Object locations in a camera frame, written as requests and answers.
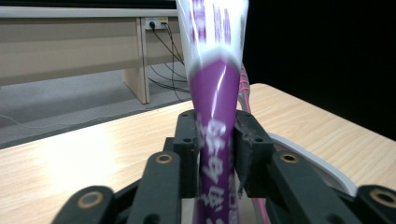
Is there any purple and white toothpaste tube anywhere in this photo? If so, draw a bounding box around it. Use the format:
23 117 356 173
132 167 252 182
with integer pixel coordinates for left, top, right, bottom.
175 0 250 224

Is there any black cable bundle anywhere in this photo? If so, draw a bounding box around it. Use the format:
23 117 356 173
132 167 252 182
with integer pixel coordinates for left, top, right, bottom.
147 21 191 103

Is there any thin white floor cable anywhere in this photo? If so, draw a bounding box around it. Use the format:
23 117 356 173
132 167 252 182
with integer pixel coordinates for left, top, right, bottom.
0 113 68 130

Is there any wall power socket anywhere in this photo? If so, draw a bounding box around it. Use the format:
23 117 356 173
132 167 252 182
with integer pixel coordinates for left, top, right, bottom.
144 16 170 31

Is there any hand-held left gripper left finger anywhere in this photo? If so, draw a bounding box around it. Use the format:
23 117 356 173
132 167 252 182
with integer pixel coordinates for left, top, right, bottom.
172 108 201 200

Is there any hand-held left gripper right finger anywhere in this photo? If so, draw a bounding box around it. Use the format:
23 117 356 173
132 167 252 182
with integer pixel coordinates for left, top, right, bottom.
233 109 276 199

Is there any beige wooden desk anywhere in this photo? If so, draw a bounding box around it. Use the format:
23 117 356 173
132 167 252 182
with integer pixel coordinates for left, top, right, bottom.
0 6 185 105

